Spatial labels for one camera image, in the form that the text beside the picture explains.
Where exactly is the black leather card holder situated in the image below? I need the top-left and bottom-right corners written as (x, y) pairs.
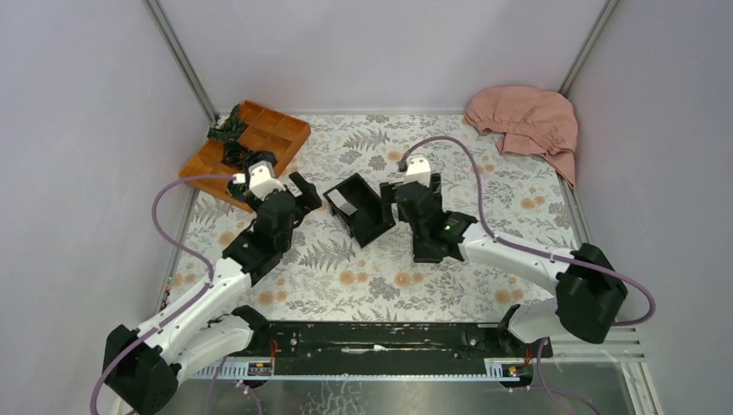
top-left (412, 234), bottom-right (463, 264)

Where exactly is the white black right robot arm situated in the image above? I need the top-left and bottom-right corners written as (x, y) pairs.
top-left (379, 174), bottom-right (628, 356)

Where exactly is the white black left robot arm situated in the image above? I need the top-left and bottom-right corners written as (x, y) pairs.
top-left (89, 163), bottom-right (322, 414)

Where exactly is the white card stack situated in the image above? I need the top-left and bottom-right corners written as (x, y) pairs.
top-left (327, 189), bottom-right (358, 216)

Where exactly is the black plastic card box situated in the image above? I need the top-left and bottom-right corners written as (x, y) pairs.
top-left (323, 173), bottom-right (395, 248)

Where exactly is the green patterned rolled sock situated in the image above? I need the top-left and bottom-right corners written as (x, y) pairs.
top-left (226, 182), bottom-right (251, 202)

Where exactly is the black rolled sock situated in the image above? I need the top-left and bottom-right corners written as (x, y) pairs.
top-left (243, 150), bottom-right (277, 170)

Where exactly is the floral table mat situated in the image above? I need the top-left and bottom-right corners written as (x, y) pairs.
top-left (164, 113), bottom-right (600, 323)

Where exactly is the dark patterned rolled sock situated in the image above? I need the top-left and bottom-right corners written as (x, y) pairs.
top-left (207, 103), bottom-right (249, 143)

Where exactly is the pink cloth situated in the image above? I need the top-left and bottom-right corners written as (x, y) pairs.
top-left (464, 86), bottom-right (578, 187)

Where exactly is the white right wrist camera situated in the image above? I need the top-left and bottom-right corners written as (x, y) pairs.
top-left (398, 155), bottom-right (431, 188)

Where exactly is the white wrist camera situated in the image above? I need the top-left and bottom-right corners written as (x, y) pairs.
top-left (233, 162), bottom-right (286, 201)
top-left (398, 155), bottom-right (431, 188)

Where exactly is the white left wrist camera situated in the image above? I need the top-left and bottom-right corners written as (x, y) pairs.
top-left (233, 162), bottom-right (286, 201)

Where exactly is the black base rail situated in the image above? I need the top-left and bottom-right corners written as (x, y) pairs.
top-left (234, 322), bottom-right (553, 377)

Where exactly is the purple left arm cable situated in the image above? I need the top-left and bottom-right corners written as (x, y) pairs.
top-left (89, 174), bottom-right (237, 415)

